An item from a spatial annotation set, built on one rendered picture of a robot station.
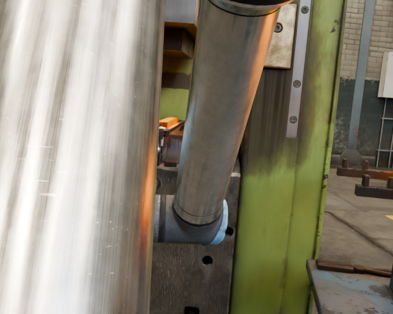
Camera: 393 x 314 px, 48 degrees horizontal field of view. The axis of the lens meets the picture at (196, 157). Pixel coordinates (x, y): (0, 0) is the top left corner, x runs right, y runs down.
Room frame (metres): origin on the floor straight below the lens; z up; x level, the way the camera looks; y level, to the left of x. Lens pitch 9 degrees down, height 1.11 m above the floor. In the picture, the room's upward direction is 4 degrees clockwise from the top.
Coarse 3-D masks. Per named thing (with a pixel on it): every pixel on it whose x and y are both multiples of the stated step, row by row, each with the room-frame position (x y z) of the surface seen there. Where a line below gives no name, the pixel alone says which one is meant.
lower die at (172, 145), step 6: (174, 126) 1.26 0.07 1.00; (174, 132) 1.18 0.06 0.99; (180, 132) 1.19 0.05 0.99; (168, 138) 1.13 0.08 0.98; (174, 138) 1.13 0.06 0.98; (180, 138) 1.13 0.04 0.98; (168, 144) 1.13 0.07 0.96; (174, 144) 1.13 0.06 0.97; (180, 144) 1.13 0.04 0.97; (168, 150) 1.13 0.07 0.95; (174, 150) 1.13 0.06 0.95; (180, 150) 1.13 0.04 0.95; (168, 156) 1.13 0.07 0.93; (174, 156) 1.13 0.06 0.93; (162, 162) 1.13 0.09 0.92
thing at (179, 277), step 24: (168, 168) 1.07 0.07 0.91; (168, 192) 1.07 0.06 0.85; (168, 264) 1.07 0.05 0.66; (192, 264) 1.06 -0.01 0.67; (216, 264) 1.06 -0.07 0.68; (168, 288) 1.07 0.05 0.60; (192, 288) 1.06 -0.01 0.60; (216, 288) 1.06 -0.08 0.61; (168, 312) 1.07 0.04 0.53; (192, 312) 1.08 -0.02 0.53; (216, 312) 1.06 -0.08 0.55
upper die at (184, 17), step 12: (168, 0) 1.13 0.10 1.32; (180, 0) 1.13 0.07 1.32; (192, 0) 1.13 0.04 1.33; (168, 12) 1.13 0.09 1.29; (180, 12) 1.13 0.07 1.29; (192, 12) 1.13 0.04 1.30; (168, 24) 1.17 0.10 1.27; (180, 24) 1.16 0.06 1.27; (192, 24) 1.14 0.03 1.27; (192, 36) 1.39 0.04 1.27
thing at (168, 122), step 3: (168, 117) 1.40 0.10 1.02; (171, 117) 1.41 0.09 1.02; (174, 117) 1.42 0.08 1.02; (177, 117) 1.43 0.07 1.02; (162, 120) 1.26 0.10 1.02; (165, 120) 1.26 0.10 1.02; (168, 120) 1.27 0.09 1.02; (171, 120) 1.28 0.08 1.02; (174, 120) 1.33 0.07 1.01; (177, 120) 1.40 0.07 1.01; (159, 123) 1.09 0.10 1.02; (162, 123) 1.11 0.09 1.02; (165, 123) 1.12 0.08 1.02; (168, 123) 1.21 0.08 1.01; (171, 123) 1.26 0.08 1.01; (174, 123) 1.33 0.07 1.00; (159, 126) 1.07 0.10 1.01; (162, 126) 1.12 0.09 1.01; (165, 126) 1.12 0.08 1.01; (168, 126) 1.21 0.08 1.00
